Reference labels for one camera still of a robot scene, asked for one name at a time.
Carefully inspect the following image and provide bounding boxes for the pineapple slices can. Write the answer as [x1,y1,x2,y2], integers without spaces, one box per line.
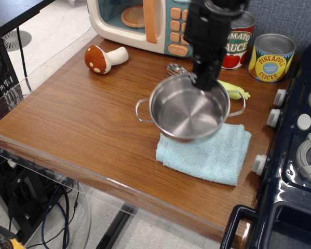
[248,33,296,83]

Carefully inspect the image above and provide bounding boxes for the black and blue cables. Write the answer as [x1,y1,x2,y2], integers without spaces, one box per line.
[25,178,80,249]

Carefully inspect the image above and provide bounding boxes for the black desk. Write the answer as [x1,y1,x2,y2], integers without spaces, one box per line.
[0,0,53,38]

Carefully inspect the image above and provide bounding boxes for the spoon with green handle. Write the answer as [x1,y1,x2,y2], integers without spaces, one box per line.
[167,63,251,100]

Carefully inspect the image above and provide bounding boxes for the stainless steel pot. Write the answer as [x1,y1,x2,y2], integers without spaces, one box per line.
[135,73,246,143]

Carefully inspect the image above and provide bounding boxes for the yellow plush toy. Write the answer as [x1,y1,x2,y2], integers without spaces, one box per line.
[0,234,25,249]

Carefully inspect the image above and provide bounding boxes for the toy microwave oven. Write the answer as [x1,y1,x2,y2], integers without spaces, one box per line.
[87,0,192,58]

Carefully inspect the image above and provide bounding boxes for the dark blue toy stove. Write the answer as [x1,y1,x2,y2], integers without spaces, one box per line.
[221,45,311,248]

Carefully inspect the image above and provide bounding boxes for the tomato sauce can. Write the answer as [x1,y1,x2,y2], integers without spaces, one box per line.
[222,11,255,70]

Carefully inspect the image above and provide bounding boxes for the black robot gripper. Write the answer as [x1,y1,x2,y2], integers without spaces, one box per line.
[184,1,249,91]

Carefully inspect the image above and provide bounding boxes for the plush brown mushroom toy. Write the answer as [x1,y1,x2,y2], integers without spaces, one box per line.
[84,45,129,75]

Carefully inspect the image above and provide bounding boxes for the light blue folded towel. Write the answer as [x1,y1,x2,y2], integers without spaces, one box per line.
[156,124,252,186]

